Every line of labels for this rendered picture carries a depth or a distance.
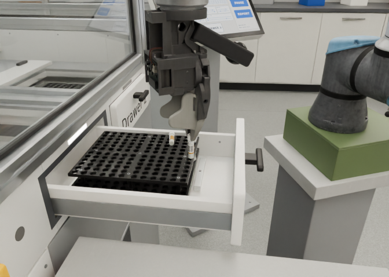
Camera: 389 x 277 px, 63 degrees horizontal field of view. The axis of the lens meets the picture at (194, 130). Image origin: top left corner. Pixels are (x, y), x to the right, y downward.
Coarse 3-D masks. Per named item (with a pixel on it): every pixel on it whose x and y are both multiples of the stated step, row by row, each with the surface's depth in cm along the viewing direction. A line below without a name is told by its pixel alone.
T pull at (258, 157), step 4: (256, 148) 64; (260, 148) 64; (256, 152) 63; (260, 152) 63; (248, 156) 61; (252, 156) 61; (256, 156) 62; (260, 156) 61; (248, 160) 61; (252, 160) 60; (256, 160) 60; (260, 160) 60; (248, 164) 61; (252, 164) 61; (256, 164) 60; (260, 164) 59; (256, 168) 60; (260, 168) 58
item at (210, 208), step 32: (96, 128) 77; (128, 128) 76; (64, 160) 64; (224, 160) 74; (64, 192) 55; (96, 192) 54; (128, 192) 54; (192, 192) 64; (224, 192) 64; (160, 224) 56; (192, 224) 54; (224, 224) 53
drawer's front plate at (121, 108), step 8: (136, 80) 99; (144, 80) 103; (128, 88) 92; (136, 88) 95; (144, 88) 104; (120, 96) 86; (128, 96) 88; (112, 104) 81; (120, 104) 83; (128, 104) 89; (136, 104) 96; (144, 104) 105; (112, 112) 81; (120, 112) 83; (128, 112) 89; (112, 120) 82; (120, 120) 84; (136, 120) 97
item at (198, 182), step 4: (200, 160) 72; (204, 160) 72; (200, 164) 71; (204, 164) 71; (200, 168) 69; (200, 172) 68; (196, 176) 66; (200, 176) 66; (196, 180) 65; (200, 180) 65; (196, 184) 64; (200, 184) 64; (196, 188) 64; (200, 188) 64
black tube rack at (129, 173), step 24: (96, 144) 69; (120, 144) 68; (144, 144) 68; (168, 144) 68; (72, 168) 60; (96, 168) 60; (120, 168) 60; (144, 168) 60; (168, 168) 60; (192, 168) 65; (168, 192) 58
